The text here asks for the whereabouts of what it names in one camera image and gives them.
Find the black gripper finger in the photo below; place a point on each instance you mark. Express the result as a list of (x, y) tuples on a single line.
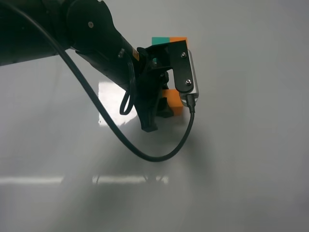
[(163, 109), (146, 107)]

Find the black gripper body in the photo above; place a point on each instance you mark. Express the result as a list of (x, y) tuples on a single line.
[(154, 64)]

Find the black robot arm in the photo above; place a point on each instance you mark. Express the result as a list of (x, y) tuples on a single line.
[(34, 29)]

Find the green template block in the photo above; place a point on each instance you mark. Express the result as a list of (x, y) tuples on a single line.
[(160, 39)]

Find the orange template block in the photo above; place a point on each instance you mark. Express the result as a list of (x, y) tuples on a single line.
[(177, 39)]

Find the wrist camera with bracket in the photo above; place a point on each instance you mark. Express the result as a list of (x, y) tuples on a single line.
[(181, 61)]

